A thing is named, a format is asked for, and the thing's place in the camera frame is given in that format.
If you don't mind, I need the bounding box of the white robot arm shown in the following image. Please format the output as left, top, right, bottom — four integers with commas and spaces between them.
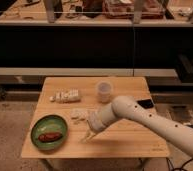
83, 96, 193, 158

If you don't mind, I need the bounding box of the translucent plastic cup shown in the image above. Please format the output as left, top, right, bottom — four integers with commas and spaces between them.
96, 81, 113, 103

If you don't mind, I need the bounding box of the green ceramic bowl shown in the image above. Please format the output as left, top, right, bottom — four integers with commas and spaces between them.
30, 115, 68, 151

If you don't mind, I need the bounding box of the red sausage in bowl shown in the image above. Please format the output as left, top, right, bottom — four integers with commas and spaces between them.
38, 132, 62, 142

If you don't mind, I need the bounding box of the wooden table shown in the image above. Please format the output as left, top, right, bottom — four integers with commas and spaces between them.
21, 77, 169, 159

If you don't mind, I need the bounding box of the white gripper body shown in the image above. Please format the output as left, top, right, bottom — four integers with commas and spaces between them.
87, 112, 106, 133

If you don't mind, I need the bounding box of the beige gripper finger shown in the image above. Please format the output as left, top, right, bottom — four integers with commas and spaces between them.
80, 130, 92, 143
86, 130, 96, 140

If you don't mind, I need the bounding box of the white sponge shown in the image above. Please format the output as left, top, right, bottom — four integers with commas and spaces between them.
70, 108, 89, 120

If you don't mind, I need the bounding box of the black phone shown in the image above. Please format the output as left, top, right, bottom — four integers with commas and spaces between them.
137, 99, 154, 109

